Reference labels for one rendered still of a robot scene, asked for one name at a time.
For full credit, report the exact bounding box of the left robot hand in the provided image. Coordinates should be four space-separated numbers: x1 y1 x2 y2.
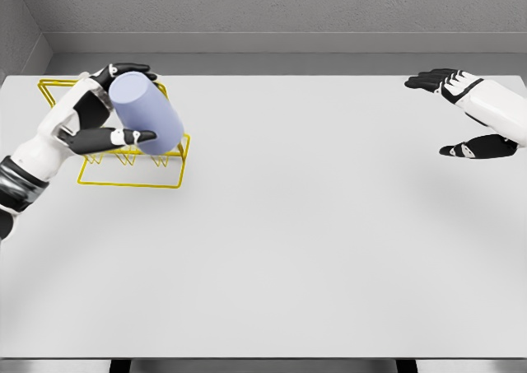
33 63 159 158

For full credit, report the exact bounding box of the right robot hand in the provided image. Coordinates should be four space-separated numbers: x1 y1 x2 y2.
403 68 527 159

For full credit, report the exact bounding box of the lavender cup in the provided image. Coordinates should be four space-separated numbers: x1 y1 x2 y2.
108 71 184 156

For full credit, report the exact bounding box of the yellow wire cup holder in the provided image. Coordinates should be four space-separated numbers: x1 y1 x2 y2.
37 77 191 189

